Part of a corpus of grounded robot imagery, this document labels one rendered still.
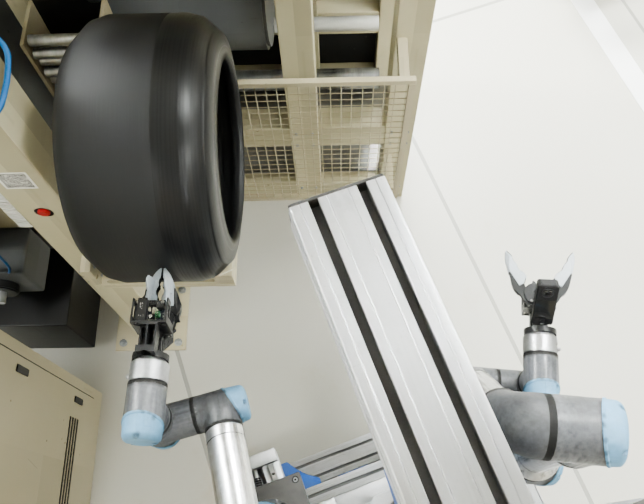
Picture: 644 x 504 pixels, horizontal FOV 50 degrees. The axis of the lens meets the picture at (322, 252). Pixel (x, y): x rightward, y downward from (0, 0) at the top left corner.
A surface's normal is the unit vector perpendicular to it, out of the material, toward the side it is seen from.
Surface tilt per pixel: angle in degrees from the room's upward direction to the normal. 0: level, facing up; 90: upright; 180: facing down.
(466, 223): 0
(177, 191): 49
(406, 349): 0
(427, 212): 0
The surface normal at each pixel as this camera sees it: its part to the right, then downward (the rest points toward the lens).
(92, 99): -0.02, -0.17
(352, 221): -0.03, -0.39
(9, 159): 0.01, 0.92
